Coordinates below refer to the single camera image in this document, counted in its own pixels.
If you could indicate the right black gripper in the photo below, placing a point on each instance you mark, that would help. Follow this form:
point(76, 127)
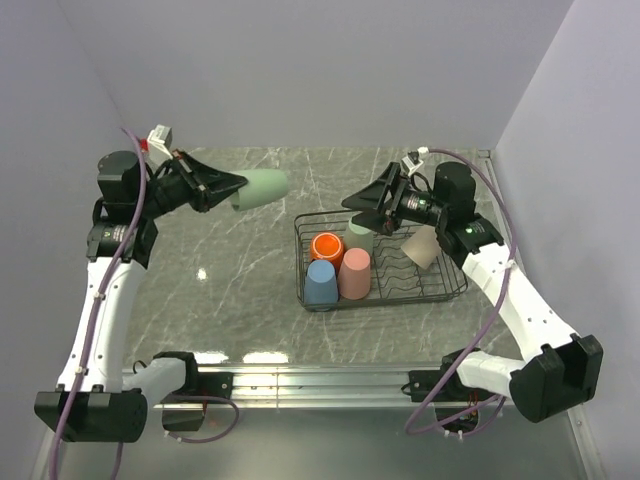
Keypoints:
point(373, 197)

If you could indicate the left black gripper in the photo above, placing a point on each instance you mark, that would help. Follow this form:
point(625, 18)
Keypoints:
point(208, 186)

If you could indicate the pale green plastic cup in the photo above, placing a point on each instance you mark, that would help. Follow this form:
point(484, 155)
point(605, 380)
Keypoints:
point(356, 236)

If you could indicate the light green plastic cup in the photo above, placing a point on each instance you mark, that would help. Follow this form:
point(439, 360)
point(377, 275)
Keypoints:
point(264, 187)

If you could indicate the orange mug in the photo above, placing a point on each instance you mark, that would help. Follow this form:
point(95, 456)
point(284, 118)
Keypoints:
point(327, 246)

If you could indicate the beige plastic cup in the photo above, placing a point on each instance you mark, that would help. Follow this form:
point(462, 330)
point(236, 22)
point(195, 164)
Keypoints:
point(422, 247)

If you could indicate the black wire dish rack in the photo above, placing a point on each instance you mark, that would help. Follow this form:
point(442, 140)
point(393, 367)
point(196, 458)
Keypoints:
point(395, 279)

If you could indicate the salmon plastic cup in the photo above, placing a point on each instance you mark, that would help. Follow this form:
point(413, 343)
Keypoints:
point(354, 278)

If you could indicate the blue plastic cup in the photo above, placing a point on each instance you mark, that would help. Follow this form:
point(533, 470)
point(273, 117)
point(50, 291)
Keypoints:
point(320, 290)

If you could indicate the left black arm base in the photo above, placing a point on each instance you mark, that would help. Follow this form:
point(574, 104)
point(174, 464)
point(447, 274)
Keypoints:
point(215, 387)

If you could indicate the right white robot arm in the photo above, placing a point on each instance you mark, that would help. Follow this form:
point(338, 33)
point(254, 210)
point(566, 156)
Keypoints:
point(558, 368)

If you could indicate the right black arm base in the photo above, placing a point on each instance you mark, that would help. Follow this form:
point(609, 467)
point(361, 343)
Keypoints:
point(460, 415)

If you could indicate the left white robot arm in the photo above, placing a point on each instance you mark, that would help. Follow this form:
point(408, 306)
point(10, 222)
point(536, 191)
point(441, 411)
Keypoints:
point(92, 400)

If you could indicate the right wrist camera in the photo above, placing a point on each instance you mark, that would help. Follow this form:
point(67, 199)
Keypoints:
point(413, 160)

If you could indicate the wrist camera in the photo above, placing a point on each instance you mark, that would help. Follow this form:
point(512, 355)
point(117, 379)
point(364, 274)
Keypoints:
point(157, 144)
point(413, 160)

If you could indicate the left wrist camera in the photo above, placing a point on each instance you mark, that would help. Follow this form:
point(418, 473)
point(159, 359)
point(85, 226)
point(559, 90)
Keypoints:
point(157, 144)

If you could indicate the aluminium mounting rail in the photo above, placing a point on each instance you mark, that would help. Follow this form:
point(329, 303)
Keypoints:
point(286, 386)

